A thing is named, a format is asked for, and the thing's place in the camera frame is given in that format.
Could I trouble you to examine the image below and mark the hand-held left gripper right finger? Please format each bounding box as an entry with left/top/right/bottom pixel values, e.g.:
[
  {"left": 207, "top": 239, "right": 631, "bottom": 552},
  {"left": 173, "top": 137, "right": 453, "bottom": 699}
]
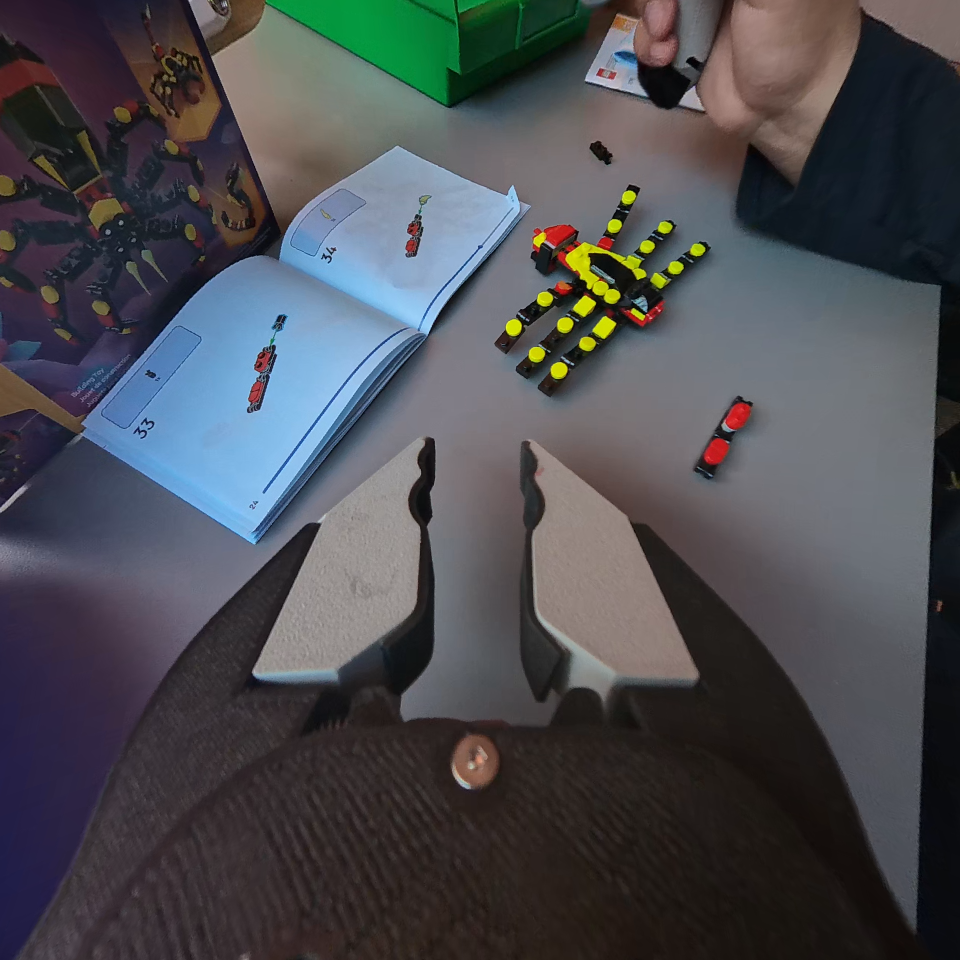
[{"left": 519, "top": 439, "right": 702, "bottom": 704}]

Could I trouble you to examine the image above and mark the wooden display board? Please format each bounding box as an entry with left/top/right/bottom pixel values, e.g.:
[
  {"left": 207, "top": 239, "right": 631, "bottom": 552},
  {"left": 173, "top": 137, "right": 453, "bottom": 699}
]
[{"left": 187, "top": 0, "right": 267, "bottom": 57}]

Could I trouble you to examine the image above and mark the red black lego piece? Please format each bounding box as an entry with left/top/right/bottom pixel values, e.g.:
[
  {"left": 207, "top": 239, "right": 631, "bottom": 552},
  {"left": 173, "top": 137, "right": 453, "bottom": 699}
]
[{"left": 693, "top": 396, "right": 755, "bottom": 481}]

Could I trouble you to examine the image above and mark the person's right hand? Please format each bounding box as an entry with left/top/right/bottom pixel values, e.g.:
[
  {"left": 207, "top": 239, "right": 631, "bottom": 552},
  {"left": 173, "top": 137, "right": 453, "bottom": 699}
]
[{"left": 632, "top": 0, "right": 864, "bottom": 185}]

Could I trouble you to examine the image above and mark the person's right forearm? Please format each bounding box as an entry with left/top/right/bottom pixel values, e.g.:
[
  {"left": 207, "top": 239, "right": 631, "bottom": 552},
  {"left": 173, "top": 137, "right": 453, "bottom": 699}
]
[{"left": 735, "top": 15, "right": 960, "bottom": 286}]

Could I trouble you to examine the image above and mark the black yellow lego spider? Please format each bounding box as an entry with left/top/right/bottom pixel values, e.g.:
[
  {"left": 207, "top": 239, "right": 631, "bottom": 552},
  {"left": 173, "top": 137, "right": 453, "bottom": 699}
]
[{"left": 493, "top": 182, "right": 712, "bottom": 399}]

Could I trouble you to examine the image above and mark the green plastic bin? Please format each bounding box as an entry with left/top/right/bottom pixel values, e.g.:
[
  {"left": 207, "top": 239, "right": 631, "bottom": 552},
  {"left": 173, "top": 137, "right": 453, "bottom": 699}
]
[{"left": 266, "top": 0, "right": 594, "bottom": 108}]

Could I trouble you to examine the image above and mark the open instruction booklet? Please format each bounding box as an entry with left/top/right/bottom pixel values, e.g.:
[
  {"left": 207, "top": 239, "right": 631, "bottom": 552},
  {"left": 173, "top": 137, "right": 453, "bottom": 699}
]
[{"left": 81, "top": 144, "right": 522, "bottom": 545}]

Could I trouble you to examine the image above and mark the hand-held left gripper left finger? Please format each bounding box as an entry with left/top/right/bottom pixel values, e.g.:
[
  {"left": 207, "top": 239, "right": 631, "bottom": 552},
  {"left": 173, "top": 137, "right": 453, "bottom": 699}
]
[{"left": 251, "top": 437, "right": 438, "bottom": 697}]

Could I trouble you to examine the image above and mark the white paper leaflet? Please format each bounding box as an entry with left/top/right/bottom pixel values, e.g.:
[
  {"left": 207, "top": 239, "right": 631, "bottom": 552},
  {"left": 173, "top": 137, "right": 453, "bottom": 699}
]
[{"left": 583, "top": 11, "right": 710, "bottom": 114}]

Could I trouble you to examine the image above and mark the lego set box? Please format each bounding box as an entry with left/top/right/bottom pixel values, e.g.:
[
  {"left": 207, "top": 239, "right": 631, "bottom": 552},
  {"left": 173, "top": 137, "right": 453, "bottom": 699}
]
[{"left": 0, "top": 0, "right": 282, "bottom": 507}]

